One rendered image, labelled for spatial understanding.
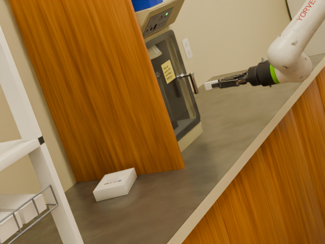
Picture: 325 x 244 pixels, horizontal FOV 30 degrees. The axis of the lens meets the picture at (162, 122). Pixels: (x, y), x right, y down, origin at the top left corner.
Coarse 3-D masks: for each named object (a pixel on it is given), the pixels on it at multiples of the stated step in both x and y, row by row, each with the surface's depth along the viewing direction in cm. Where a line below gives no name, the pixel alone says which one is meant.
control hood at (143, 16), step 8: (168, 0) 222; (176, 0) 228; (184, 0) 236; (152, 8) 211; (160, 8) 217; (168, 8) 225; (176, 8) 233; (136, 16) 212; (144, 16) 211; (176, 16) 239; (144, 24) 212; (168, 24) 236; (152, 32) 225
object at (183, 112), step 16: (160, 48) 232; (176, 48) 243; (160, 64) 230; (176, 64) 241; (160, 80) 229; (176, 80) 239; (176, 96) 237; (192, 96) 248; (176, 112) 235; (192, 112) 246; (176, 128) 233; (192, 128) 244
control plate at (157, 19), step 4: (172, 8) 229; (164, 12) 223; (168, 12) 227; (152, 16) 215; (156, 16) 218; (160, 16) 222; (164, 16) 226; (168, 16) 230; (152, 20) 217; (156, 20) 221; (160, 20) 225; (164, 20) 229; (148, 24) 216; (152, 24) 219; (160, 24) 227; (164, 24) 232; (148, 28) 218; (156, 28) 226; (160, 28) 230; (144, 32) 217; (148, 32) 221
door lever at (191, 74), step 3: (192, 72) 241; (183, 75) 242; (186, 75) 242; (189, 75) 241; (192, 75) 240; (183, 78) 243; (192, 78) 241; (192, 81) 241; (195, 81) 242; (192, 84) 241; (195, 84) 241; (195, 87) 241; (195, 90) 242; (198, 90) 243; (195, 93) 242
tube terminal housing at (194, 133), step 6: (162, 30) 238; (150, 36) 230; (156, 36) 233; (198, 126) 251; (192, 132) 246; (198, 132) 251; (186, 138) 241; (192, 138) 246; (180, 144) 237; (186, 144) 241; (180, 150) 236
